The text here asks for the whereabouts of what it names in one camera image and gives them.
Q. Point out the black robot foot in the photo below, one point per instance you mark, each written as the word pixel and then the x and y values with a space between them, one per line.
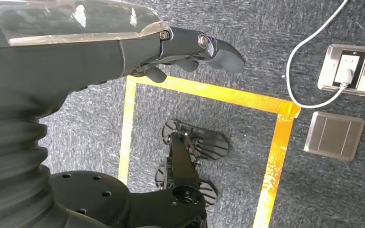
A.
pixel 208 192
pixel 209 144

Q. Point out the yellow floor tape strip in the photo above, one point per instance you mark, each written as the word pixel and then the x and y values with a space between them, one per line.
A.
pixel 273 170
pixel 220 93
pixel 126 132

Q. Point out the black robot leg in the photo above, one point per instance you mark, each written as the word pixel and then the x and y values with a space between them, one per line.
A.
pixel 182 163

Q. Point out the open steel floor socket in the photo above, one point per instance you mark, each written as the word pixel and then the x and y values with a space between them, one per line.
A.
pixel 327 74

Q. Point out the closed steel floor socket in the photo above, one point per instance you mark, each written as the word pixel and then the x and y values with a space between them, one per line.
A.
pixel 333 136

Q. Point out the white power plug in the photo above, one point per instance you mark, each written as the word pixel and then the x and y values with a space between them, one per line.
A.
pixel 347 69

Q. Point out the ribbed grey left arm sleeve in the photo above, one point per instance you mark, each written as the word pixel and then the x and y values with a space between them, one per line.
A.
pixel 12 170

